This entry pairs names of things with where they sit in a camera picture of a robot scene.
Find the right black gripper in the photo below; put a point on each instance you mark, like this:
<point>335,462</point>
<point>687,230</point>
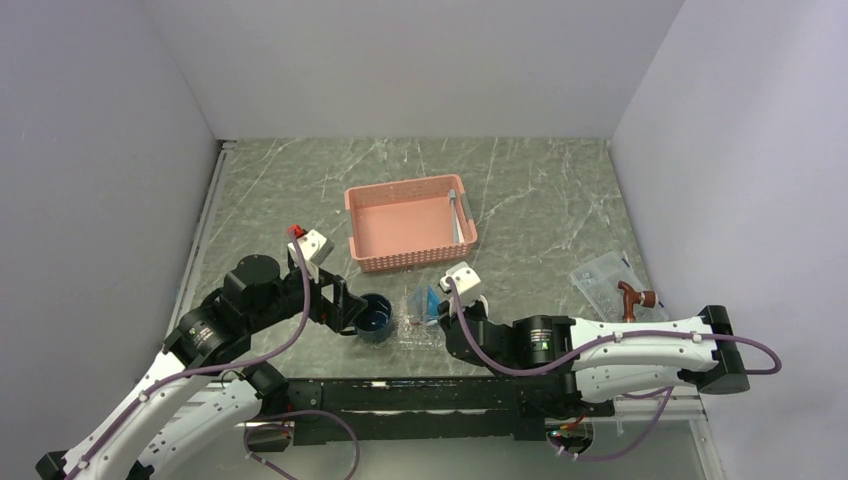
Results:
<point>446,316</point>

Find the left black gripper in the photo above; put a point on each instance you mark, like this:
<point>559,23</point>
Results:
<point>344,306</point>

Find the dark blue mug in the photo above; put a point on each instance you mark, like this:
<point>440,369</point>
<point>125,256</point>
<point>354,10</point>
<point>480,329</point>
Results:
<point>375,323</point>

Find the white red-capped toothpaste tube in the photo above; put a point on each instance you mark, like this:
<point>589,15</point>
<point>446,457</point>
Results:
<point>417,306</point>

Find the clear textured oval tray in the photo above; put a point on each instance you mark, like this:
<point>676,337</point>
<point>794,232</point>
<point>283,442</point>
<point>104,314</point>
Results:
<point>415,338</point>

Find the blue toothpaste tube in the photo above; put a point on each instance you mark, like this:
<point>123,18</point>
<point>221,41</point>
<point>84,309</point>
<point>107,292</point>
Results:
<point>431,307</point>

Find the pink perforated plastic basket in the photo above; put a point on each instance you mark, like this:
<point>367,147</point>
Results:
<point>407,223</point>

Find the clear plastic toothbrush case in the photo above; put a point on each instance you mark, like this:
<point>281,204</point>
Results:
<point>598,281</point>

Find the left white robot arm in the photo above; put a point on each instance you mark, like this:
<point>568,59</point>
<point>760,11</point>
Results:
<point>199,383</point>

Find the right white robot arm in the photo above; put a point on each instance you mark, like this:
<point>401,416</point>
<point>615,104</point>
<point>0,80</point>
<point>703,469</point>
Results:
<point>602,360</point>

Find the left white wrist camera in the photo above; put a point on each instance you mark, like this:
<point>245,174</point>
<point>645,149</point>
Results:
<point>314,246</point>

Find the black base frame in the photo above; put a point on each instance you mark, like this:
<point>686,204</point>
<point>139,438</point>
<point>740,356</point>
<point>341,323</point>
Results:
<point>413,408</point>

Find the aluminium rail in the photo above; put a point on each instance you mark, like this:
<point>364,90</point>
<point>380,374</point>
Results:
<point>202,235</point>

